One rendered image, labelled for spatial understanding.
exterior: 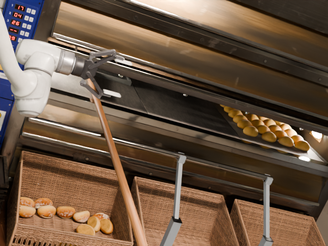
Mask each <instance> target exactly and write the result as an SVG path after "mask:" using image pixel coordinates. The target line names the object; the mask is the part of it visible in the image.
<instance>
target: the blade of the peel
mask: <svg viewBox="0 0 328 246"><path fill-rule="evenodd" d="M95 76H97V77H101V78H104V79H108V80H111V81H115V82H119V83H122V84H126V85H129V86H131V83H132V81H131V80H130V78H129V77H125V76H123V77H122V78H121V77H119V74H115V73H112V72H108V71H105V70H102V69H97V71H96V75H95Z"/></svg>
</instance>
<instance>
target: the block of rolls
mask: <svg viewBox="0 0 328 246"><path fill-rule="evenodd" d="M220 106H222V107H224V111H225V112H227V113H228V115H229V116H230V117H232V118H233V121H234V122H235V123H237V126H238V127H239V128H241V129H243V133H244V134H246V135H249V136H252V137H256V136H257V135H258V134H261V135H262V139H263V140H265V141H268V142H271V143H274V142H275V141H276V139H278V140H279V143H280V144H282V145H284V146H288V147H292V146H293V144H295V147H296V148H297V149H300V150H303V151H309V149H310V146H309V144H308V143H307V142H306V141H304V139H303V138H302V137H301V136H300V135H297V133H296V132H295V131H294V130H293V129H292V128H291V127H290V126H289V125H288V124H286V123H282V122H278V121H275V120H271V119H268V118H265V117H261V116H258V115H254V114H251V113H248V114H245V112H244V111H241V110H238V109H234V108H231V107H228V106H224V105H221V104H220Z"/></svg>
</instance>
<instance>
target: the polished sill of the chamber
mask: <svg viewBox="0 0 328 246"><path fill-rule="evenodd" d="M48 98H49V99H52V100H56V101H60V102H63V103H68V104H71V105H75V106H79V107H83V108H86V109H90V110H94V111H97V109H96V106H95V103H94V99H91V98H87V97H84V96H80V95H76V94H73V93H69V92H65V91H62V90H58V89H54V88H50V93H49V97H48ZM101 104H102V108H103V111H104V113H105V114H108V115H112V116H116V117H120V118H123V119H127V120H131V121H135V122H138V123H143V124H146V125H150V126H154V127H158V128H161V129H165V130H169V131H173V132H176V133H180V134H184V135H188V136H191V137H195V138H198V139H202V140H206V141H210V142H213V143H217V144H222V145H226V146H229V147H233V148H236V149H240V150H244V151H248V152H251V153H255V154H259V155H263V156H266V157H270V158H274V159H278V160H281V161H285V162H288V163H292V164H297V165H301V166H304V167H308V168H312V169H316V170H319V171H323V172H326V173H328V163H325V162H321V161H318V160H314V159H310V158H307V157H303V156H299V155H296V154H292V153H288V152H285V151H281V150H278V149H274V148H271V147H267V146H263V145H260V144H256V143H251V142H248V141H244V140H240V139H237V138H234V137H230V136H226V135H223V134H219V133H215V132H212V131H208V130H204V129H201V128H197V127H193V126H190V125H187V124H183V123H179V122H175V121H171V120H168V119H164V118H160V117H157V116H153V115H149V114H146V113H142V112H139V111H135V110H132V109H128V108H124V107H121V106H117V105H113V104H110V103H106V102H101Z"/></svg>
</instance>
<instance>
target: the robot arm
mask: <svg viewBox="0 0 328 246"><path fill-rule="evenodd" d="M89 53H90V56H89V58H88V59H86V58H83V57H80V56H75V53H73V52H69V51H66V50H63V49H60V48H57V47H56V46H54V45H52V44H49V43H46V42H43V41H38V40H31V39H23V40H21V41H20V42H19V43H18V45H17V48H16V52H15V53H14V50H13V47H12V44H11V40H10V37H9V34H8V31H7V27H6V24H5V21H4V18H3V15H2V12H1V10H0V64H1V67H2V69H3V71H4V73H5V75H6V77H7V79H8V80H9V81H10V83H11V90H12V92H13V94H14V97H15V99H16V108H17V111H18V112H19V113H20V114H21V115H22V116H25V117H37V116H38V115H40V114H41V113H42V112H43V110H44V109H45V106H46V104H47V101H48V97H49V93H50V87H51V78H52V75H53V72H56V73H60V74H64V75H67V76H68V75H70V73H71V75H74V76H77V77H81V78H82V80H81V81H80V85H81V86H83V87H85V88H86V89H87V90H88V91H90V92H91V93H92V94H93V95H94V96H95V97H96V98H98V99H100V98H101V96H107V97H111V96H115V97H119V98H120V97H121V95H120V93H116V92H113V91H109V90H105V89H103V91H102V90H101V88H100V87H99V85H98V84H97V82H96V81H95V79H94V76H95V75H96V71H97V69H98V68H97V66H100V65H101V64H103V63H106V62H109V61H111V60H113V59H114V60H115V61H116V62H120V63H124V64H127V65H130V66H132V63H131V62H130V61H126V60H124V58H123V57H121V56H118V55H116V51H115V49H111V50H105V51H99V52H93V51H90V52H89ZM106 55H110V56H108V57H105V58H103V59H100V60H97V61H93V60H92V59H93V58H95V57H100V56H106ZM17 61H18V62H19V63H20V64H22V65H24V71H22V70H21V69H20V67H19V65H18V62H17ZM87 79H90V80H91V81H92V83H93V84H94V86H95V87H96V89H97V90H98V92H99V93H97V92H96V91H95V90H94V89H93V88H92V87H91V86H89V85H88V84H87V83H86V81H85V80H87Z"/></svg>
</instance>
